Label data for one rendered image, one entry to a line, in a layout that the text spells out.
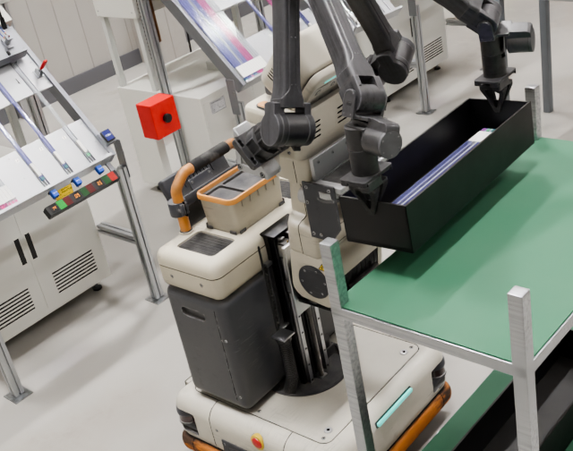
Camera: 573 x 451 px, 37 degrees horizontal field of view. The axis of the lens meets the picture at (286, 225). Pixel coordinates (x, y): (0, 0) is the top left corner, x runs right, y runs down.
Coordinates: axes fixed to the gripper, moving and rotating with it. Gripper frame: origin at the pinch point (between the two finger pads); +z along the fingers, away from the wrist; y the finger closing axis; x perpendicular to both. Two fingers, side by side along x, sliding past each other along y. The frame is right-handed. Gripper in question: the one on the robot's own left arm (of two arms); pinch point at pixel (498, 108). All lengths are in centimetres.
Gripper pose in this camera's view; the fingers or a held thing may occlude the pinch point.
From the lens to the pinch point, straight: 226.7
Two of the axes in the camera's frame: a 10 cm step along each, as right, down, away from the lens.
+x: -7.6, -1.6, 6.3
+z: 2.0, 8.7, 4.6
